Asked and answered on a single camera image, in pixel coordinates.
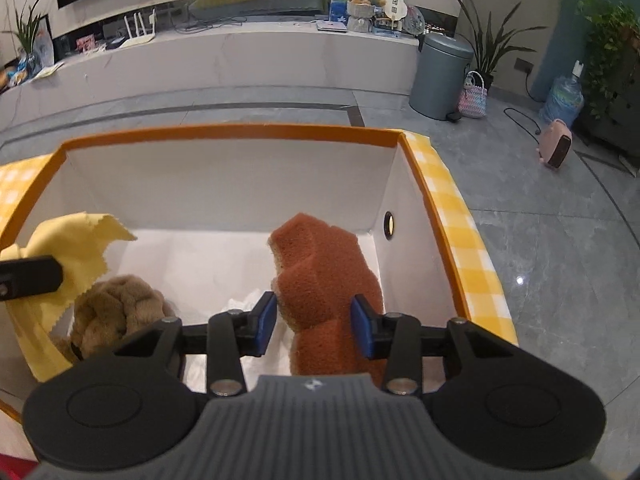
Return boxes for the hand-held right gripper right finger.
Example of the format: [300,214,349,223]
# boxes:
[350,294,521,397]

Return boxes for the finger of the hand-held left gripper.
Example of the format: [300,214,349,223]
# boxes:
[0,256,64,302]

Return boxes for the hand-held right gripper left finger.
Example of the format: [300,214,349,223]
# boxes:
[112,291,277,397]

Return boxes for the pale yellow cloth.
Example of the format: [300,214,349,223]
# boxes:
[9,213,138,381]

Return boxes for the brown sponge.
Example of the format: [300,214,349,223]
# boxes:
[269,212,386,377]

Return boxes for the orange cardboard box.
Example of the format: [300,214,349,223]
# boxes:
[0,124,471,426]

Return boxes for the brown plush toy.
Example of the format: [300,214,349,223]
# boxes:
[50,274,176,363]

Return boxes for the snack bags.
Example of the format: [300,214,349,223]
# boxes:
[0,57,41,87]

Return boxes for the sheet of paper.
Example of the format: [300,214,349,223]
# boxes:
[30,62,66,80]

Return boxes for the potted grass plant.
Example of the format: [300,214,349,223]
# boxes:
[2,0,51,68]

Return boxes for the pastel woven bag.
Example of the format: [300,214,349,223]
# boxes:
[462,71,489,120]

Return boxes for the white marble tv console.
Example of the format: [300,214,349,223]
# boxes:
[0,20,426,133]

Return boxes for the white router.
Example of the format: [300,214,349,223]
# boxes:
[119,9,157,49]

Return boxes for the grey pedal trash can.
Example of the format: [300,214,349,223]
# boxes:
[409,34,475,122]

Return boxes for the pink space heater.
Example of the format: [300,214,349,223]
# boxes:
[536,118,574,169]

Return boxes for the blue water jug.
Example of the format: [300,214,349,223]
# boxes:
[539,60,585,128]

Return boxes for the long-leaf potted plant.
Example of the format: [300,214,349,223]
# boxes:
[450,0,521,92]

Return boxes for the grey fabric pot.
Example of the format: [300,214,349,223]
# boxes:
[348,2,375,34]

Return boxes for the white round hand fan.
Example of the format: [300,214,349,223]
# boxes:
[377,0,407,24]

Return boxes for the dark cabinet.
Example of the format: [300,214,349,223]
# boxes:
[590,45,640,163]

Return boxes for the green vine plant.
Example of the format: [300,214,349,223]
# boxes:
[575,0,640,121]

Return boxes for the black power cable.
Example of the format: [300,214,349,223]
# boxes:
[503,67,544,136]

